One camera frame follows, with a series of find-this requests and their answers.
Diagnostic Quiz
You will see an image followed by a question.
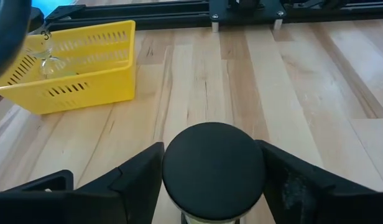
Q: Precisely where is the yellow plastic basket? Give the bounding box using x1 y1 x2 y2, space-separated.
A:
0 19 137 116

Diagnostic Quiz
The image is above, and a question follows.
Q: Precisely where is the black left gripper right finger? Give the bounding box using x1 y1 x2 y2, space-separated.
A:
256 140 381 224

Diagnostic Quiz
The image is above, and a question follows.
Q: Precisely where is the hourglass with green sand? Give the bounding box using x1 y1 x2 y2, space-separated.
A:
162 121 267 224

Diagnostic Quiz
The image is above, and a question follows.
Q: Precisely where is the clear hourglass with black caps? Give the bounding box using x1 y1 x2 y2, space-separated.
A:
25 28 80 80

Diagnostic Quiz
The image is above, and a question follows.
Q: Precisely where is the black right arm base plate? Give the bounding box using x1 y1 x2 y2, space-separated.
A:
208 0 287 34

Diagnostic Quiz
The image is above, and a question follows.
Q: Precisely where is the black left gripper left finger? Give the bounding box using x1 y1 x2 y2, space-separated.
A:
73 141 165 224

